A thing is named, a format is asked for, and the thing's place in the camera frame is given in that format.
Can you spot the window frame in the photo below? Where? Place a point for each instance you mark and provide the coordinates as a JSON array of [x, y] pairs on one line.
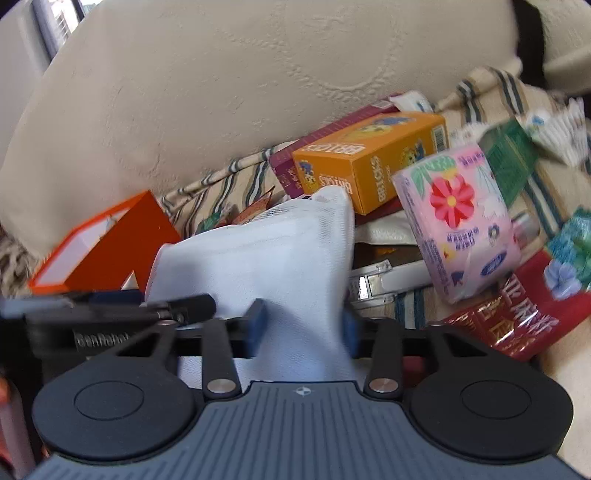
[[51, 23]]

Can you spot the green foil packet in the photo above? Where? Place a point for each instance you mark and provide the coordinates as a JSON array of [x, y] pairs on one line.
[[508, 157]]

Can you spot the white mesh-print packet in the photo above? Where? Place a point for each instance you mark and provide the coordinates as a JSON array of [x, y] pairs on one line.
[[272, 258]]

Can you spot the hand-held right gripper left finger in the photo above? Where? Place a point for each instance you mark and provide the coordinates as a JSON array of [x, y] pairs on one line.
[[256, 328]]

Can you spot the red glossy packet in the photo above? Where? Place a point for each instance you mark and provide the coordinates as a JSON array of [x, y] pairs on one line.
[[521, 314]]

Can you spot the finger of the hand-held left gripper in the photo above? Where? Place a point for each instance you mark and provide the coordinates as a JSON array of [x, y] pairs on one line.
[[191, 308]]

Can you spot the striped beige cloth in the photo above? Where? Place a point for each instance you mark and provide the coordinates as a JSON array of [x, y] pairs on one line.
[[489, 90]]

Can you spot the white quilted pad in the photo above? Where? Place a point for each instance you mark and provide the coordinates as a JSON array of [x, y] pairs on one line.
[[383, 230]]

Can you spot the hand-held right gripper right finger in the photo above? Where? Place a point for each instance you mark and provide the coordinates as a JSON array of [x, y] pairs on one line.
[[349, 333]]

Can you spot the small colourful snack packet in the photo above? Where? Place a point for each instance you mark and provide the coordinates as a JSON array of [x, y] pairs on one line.
[[251, 210]]

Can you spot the beige textured cushion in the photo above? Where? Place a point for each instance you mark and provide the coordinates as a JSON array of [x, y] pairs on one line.
[[207, 92]]

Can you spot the teal flower packet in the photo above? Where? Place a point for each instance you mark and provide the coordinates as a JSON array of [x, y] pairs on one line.
[[570, 251]]

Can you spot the white blue-print packet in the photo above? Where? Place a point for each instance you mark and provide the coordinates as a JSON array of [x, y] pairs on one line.
[[561, 127]]

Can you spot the maroon flat box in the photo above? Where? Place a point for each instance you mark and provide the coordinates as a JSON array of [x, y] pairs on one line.
[[288, 168]]

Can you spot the pink flower tissue pack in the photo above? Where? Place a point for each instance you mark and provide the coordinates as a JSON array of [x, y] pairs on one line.
[[461, 217]]

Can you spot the small white sachet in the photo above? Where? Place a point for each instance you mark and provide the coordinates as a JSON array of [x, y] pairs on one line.
[[413, 102]]

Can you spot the small metal can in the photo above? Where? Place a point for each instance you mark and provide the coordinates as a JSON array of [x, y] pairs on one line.
[[526, 228]]

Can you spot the yellow-orange cartoon box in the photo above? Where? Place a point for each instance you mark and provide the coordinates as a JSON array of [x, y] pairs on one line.
[[374, 161]]

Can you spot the red-orange open box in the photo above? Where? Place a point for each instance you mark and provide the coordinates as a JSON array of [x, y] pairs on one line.
[[115, 249]]

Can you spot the brown patterned cloth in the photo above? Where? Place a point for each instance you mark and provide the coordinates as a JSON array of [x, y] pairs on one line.
[[14, 263]]

